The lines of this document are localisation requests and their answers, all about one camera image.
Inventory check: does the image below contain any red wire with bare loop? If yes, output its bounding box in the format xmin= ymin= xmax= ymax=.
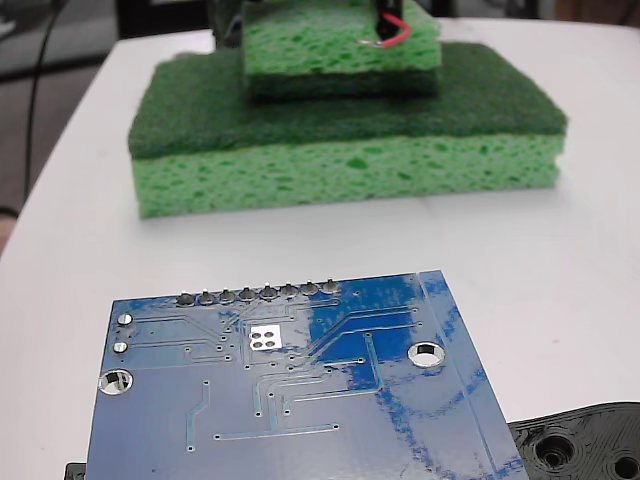
xmin=357 ymin=13 xmax=414 ymax=51

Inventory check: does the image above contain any blue printed circuit board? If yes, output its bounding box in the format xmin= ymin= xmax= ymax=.
xmin=83 ymin=269 xmax=526 ymax=480

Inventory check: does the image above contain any small green scouring sponge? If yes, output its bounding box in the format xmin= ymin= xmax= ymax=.
xmin=241 ymin=0 xmax=444 ymax=104

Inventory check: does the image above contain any large green scouring sponge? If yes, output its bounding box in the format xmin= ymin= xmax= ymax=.
xmin=127 ymin=42 xmax=570 ymax=220

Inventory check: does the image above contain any thin black cable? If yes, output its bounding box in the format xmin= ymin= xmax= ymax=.
xmin=23 ymin=0 xmax=69 ymax=214

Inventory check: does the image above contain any black plastic fixture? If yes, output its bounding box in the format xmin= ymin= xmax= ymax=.
xmin=64 ymin=399 xmax=640 ymax=480

